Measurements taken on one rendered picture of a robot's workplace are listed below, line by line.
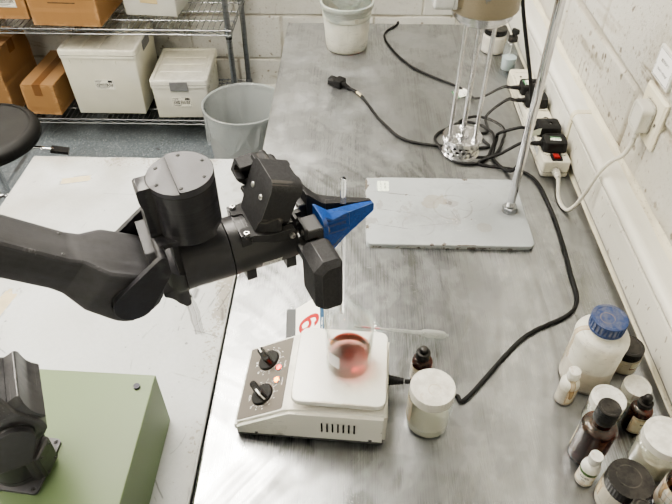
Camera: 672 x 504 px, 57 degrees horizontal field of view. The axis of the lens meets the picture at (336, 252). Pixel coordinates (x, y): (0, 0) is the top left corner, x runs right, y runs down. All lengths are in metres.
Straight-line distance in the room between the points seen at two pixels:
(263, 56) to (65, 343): 2.44
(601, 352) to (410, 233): 0.41
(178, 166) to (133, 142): 2.63
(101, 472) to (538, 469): 0.53
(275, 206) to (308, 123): 0.89
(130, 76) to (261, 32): 0.68
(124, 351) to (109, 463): 0.26
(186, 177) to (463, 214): 0.74
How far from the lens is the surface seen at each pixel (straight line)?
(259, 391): 0.83
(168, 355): 0.98
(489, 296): 1.05
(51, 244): 0.56
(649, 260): 1.05
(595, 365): 0.92
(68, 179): 1.37
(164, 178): 0.54
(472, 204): 1.21
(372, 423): 0.81
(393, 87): 1.59
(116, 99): 3.11
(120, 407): 0.81
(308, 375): 0.82
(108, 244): 0.58
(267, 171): 0.56
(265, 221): 0.57
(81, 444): 0.80
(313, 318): 0.95
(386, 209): 1.18
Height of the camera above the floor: 1.65
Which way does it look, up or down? 43 degrees down
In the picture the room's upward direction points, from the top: straight up
